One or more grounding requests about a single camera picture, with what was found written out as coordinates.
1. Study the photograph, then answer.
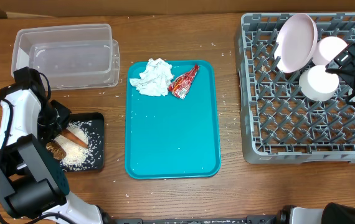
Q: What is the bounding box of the orange carrot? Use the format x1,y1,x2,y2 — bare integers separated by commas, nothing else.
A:
60,129,88,148

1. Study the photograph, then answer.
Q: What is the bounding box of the red snack wrapper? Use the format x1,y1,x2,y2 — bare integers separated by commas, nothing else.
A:
168,64,199,100

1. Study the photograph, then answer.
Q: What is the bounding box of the clear plastic bin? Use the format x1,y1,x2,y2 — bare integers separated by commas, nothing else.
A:
11,24,120,90

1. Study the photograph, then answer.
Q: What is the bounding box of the pink plastic bowl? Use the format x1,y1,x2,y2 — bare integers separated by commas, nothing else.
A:
312,36,348,65

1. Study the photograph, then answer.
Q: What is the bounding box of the large white plate with rice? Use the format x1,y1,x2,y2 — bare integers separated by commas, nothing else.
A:
274,14,318,73

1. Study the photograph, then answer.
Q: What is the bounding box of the pile of white rice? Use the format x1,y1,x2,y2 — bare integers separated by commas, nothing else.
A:
54,121,103,172

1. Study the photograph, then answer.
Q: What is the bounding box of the grey dishwasher rack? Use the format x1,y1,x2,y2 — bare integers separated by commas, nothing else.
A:
235,13,355,164

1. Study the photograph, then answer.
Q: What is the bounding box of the brown food scrap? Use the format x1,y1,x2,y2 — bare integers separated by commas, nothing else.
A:
46,142,66,161

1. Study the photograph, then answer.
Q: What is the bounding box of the black tray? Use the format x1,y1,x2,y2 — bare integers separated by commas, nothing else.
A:
52,112,105,173

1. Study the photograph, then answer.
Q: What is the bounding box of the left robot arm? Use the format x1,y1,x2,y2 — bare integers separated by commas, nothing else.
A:
0,84,111,223

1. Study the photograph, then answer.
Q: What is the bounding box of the teal plastic serving tray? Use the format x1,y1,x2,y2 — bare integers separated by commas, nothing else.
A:
125,60,221,179

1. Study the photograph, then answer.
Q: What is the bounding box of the white tissue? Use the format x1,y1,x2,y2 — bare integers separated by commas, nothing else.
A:
130,58,174,96

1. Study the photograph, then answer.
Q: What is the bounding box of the pale green bowl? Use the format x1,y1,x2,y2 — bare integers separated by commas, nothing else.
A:
299,65,339,101

